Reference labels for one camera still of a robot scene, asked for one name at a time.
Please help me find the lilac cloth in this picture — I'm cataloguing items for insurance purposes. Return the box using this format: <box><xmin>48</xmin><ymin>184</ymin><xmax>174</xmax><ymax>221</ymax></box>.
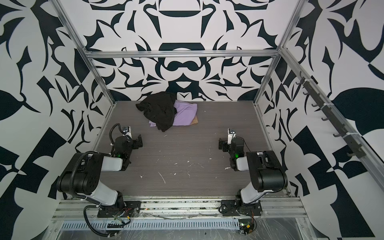
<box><xmin>149</xmin><ymin>101</ymin><xmax>198</xmax><ymax>127</ymax></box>

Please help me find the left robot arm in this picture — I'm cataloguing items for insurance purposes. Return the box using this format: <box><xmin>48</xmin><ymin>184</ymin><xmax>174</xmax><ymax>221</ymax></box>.
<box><xmin>56</xmin><ymin>135</ymin><xmax>143</xmax><ymax>209</ymax></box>

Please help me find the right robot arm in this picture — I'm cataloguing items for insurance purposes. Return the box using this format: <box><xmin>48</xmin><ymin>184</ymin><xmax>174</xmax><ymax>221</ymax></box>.
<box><xmin>218</xmin><ymin>138</ymin><xmax>288</xmax><ymax>205</ymax></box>

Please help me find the tan cloth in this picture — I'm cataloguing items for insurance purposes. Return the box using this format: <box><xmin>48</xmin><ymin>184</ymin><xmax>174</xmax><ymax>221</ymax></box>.
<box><xmin>191</xmin><ymin>116</ymin><xmax>199</xmax><ymax>125</ymax></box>

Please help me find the black cloth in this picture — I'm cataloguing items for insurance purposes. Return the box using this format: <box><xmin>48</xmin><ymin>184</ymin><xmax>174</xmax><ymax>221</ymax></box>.
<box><xmin>136</xmin><ymin>92</ymin><xmax>178</xmax><ymax>132</ymax></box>

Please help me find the small green circuit board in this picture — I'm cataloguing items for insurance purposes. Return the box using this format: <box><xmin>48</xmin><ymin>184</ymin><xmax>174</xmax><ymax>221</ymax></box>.
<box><xmin>239</xmin><ymin>221</ymin><xmax>257</xmax><ymax>235</ymax></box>

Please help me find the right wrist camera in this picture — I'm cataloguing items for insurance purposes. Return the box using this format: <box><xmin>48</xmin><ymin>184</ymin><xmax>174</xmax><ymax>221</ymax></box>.
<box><xmin>227</xmin><ymin>128</ymin><xmax>236</xmax><ymax>145</ymax></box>

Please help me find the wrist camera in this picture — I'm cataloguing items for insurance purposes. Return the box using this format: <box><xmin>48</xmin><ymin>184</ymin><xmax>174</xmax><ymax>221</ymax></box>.
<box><xmin>122</xmin><ymin>126</ymin><xmax>132</xmax><ymax>140</ymax></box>
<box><xmin>227</xmin><ymin>128</ymin><xmax>236</xmax><ymax>145</ymax></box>

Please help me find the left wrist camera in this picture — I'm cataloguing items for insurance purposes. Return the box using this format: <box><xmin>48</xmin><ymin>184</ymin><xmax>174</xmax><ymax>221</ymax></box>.
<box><xmin>122</xmin><ymin>126</ymin><xmax>132</xmax><ymax>140</ymax></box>

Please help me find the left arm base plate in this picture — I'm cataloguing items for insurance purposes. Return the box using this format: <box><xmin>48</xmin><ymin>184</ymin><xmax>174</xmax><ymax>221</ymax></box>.
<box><xmin>97</xmin><ymin>201</ymin><xmax>142</xmax><ymax>218</ymax></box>

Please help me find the white slotted cable duct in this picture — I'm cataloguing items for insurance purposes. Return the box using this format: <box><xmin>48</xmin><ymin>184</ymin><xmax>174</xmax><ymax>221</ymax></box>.
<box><xmin>58</xmin><ymin>220</ymin><xmax>241</xmax><ymax>231</ymax></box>

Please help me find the aluminium frame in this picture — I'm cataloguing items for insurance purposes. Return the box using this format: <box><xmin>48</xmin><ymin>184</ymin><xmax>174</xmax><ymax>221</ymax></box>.
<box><xmin>49</xmin><ymin>0</ymin><xmax>384</xmax><ymax>193</ymax></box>

